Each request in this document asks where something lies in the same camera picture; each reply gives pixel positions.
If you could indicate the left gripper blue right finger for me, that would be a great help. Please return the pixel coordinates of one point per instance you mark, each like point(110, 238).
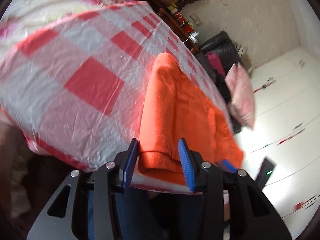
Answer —
point(205, 178)

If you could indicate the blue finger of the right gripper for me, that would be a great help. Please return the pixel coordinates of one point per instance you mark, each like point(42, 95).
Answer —
point(228, 166)

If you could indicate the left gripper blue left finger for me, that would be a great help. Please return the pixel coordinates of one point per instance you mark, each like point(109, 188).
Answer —
point(111, 178)

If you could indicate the orange pants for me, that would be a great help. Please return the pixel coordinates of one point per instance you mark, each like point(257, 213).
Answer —
point(173, 109)

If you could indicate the pink floral pillow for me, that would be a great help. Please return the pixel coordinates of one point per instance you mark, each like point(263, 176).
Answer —
point(242, 104)

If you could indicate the red tassel wardrobe ornament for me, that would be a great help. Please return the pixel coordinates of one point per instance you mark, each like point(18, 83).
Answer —
point(269, 82)

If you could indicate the maroon garment on armchair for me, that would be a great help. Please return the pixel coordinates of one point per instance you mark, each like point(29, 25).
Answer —
point(216, 63)

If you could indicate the red white checkered tablecloth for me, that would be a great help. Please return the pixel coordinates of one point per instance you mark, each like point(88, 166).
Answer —
point(76, 88)

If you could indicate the black leather armchair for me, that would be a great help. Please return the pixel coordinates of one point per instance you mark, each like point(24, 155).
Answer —
point(225, 49)

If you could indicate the dark wooden nightstand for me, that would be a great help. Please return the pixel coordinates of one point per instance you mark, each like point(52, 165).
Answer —
point(182, 30)

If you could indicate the wall power socket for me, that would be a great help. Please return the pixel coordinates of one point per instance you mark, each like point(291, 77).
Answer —
point(196, 20)

